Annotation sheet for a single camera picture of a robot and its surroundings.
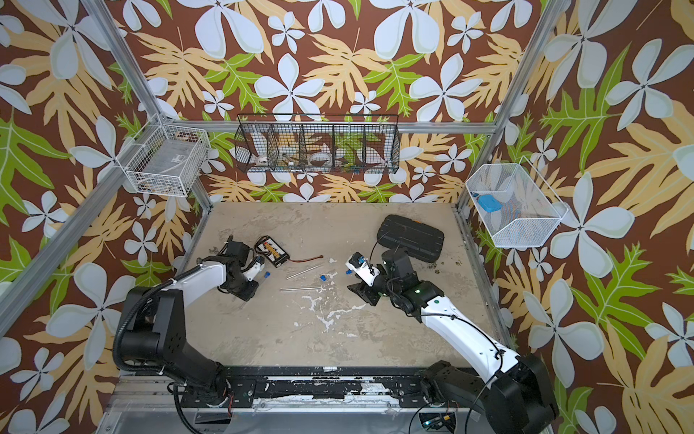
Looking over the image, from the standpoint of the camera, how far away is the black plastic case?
101 cm

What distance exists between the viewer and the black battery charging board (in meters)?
1.03

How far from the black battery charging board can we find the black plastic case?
0.39m
